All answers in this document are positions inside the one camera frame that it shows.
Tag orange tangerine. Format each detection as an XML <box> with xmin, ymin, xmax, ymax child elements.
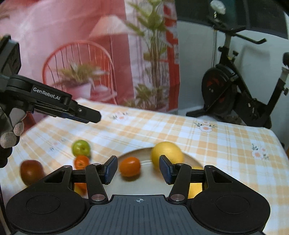
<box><xmin>119</xmin><ymin>157</ymin><xmax>141</xmax><ymax>177</ymax></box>
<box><xmin>74</xmin><ymin>155</ymin><xmax>90</xmax><ymax>170</ymax></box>
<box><xmin>74</xmin><ymin>183</ymin><xmax>87</xmax><ymax>196</ymax></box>

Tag large yellow lemon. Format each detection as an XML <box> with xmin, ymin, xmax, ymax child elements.
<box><xmin>150</xmin><ymin>142</ymin><xmax>184</xmax><ymax>170</ymax></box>

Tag green apple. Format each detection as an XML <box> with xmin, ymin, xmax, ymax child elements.
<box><xmin>72</xmin><ymin>140</ymin><xmax>91</xmax><ymax>158</ymax></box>

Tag red apple with yellow patch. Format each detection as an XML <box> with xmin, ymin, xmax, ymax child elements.
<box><xmin>20</xmin><ymin>160</ymin><xmax>46</xmax><ymax>186</ymax></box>

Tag gloved left hand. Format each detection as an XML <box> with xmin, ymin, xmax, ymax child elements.
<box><xmin>1</xmin><ymin>107</ymin><xmax>26</xmax><ymax>168</ymax></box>

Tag beige round plate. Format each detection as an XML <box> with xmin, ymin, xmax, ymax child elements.
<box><xmin>102</xmin><ymin>146</ymin><xmax>207</xmax><ymax>200</ymax></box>

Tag printed room scene backdrop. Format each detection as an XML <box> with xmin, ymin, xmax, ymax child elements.
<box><xmin>1</xmin><ymin>1</ymin><xmax>180</xmax><ymax>112</ymax></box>

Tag orange plaid floral tablecloth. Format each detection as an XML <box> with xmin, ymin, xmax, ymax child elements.
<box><xmin>1</xmin><ymin>99</ymin><xmax>288</xmax><ymax>234</ymax></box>

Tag black exercise bike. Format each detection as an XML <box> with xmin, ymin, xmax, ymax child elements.
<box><xmin>186</xmin><ymin>1</ymin><xmax>288</xmax><ymax>129</ymax></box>

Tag dark window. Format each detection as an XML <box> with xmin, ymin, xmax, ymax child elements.
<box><xmin>175</xmin><ymin>0</ymin><xmax>288</xmax><ymax>39</ymax></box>

